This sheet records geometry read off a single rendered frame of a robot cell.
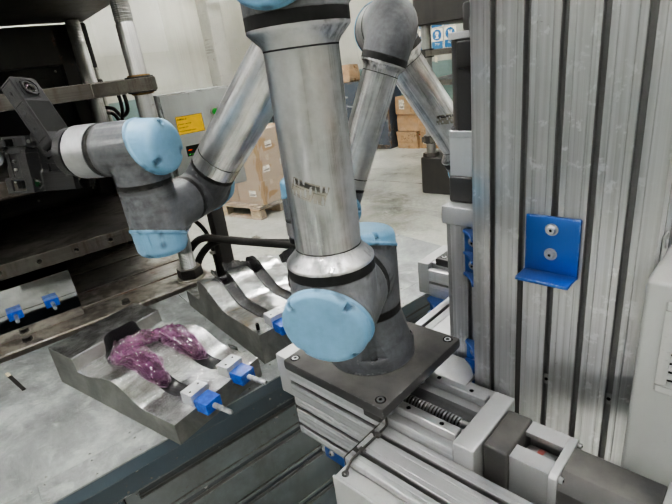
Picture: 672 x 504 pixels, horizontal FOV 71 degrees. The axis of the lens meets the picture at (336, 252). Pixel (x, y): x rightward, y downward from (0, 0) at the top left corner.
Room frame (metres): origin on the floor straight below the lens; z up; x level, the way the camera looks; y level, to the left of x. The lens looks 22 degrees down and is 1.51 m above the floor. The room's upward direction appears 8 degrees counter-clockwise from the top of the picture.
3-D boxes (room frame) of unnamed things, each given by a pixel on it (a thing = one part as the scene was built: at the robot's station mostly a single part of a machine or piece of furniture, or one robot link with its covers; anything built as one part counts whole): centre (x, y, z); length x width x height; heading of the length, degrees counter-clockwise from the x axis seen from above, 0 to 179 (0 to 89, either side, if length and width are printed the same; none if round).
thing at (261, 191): (5.60, 0.98, 0.47); 1.22 x 0.80 x 0.94; 52
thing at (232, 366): (0.93, 0.25, 0.86); 0.13 x 0.05 x 0.05; 53
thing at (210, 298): (1.33, 0.27, 0.87); 0.50 x 0.26 x 0.14; 36
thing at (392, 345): (0.70, -0.04, 1.09); 0.15 x 0.15 x 0.10
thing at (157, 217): (0.68, 0.25, 1.33); 0.11 x 0.08 x 0.11; 160
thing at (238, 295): (1.31, 0.26, 0.92); 0.35 x 0.16 x 0.09; 36
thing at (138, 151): (0.67, 0.25, 1.43); 0.11 x 0.08 x 0.09; 70
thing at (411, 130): (7.83, -1.68, 0.42); 0.86 x 0.33 x 0.83; 48
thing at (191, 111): (2.02, 0.51, 0.74); 0.31 x 0.22 x 1.47; 126
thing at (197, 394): (0.85, 0.31, 0.86); 0.13 x 0.05 x 0.05; 53
